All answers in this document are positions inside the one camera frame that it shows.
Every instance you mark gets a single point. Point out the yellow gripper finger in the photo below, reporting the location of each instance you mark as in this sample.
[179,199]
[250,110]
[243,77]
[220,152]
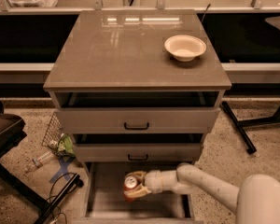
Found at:
[138,192]
[139,175]

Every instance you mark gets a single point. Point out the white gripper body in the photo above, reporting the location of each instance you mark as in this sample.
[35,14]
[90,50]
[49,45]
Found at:
[153,181]

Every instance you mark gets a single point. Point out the red coke can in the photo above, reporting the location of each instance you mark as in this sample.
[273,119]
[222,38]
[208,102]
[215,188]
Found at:
[130,183]

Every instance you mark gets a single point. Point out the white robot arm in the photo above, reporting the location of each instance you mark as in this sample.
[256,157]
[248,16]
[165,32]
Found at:
[256,201]

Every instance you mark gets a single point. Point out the bottom drawer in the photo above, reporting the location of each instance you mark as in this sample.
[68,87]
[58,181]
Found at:
[104,201]

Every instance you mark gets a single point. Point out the drawer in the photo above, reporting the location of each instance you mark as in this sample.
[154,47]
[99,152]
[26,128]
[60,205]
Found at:
[104,201]
[158,146]
[97,112]

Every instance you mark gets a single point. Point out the middle drawer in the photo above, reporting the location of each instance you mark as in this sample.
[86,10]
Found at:
[158,146]

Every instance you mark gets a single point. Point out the grey drawer cabinet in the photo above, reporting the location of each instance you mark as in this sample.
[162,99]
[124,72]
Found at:
[123,50]

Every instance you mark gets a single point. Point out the top drawer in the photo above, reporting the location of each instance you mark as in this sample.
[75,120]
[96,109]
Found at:
[97,112]

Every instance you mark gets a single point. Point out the green chip bag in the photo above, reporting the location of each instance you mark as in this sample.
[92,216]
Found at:
[63,146]

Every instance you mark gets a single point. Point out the clear plastic bottle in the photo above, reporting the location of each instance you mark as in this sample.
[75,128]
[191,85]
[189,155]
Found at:
[39,161]

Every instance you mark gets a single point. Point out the white paper bowl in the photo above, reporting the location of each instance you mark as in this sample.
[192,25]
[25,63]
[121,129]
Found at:
[185,48]

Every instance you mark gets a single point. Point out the dark chair seat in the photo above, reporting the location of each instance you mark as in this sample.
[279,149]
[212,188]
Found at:
[11,130]

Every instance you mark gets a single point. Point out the black stand leg right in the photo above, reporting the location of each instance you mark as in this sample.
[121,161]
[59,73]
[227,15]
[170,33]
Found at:
[240,125]

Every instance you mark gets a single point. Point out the black middle drawer handle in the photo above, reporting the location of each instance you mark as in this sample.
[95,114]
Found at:
[137,157]

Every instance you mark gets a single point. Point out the black drawer handle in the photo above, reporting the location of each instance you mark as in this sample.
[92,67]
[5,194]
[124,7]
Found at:
[137,157]
[131,127]

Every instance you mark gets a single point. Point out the black top drawer handle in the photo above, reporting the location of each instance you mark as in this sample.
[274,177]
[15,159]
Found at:
[131,127]

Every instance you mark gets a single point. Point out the black stand frame left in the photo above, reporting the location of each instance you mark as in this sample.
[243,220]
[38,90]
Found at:
[45,206]

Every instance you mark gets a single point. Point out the wire mesh basket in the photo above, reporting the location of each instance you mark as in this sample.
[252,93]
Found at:
[53,131]

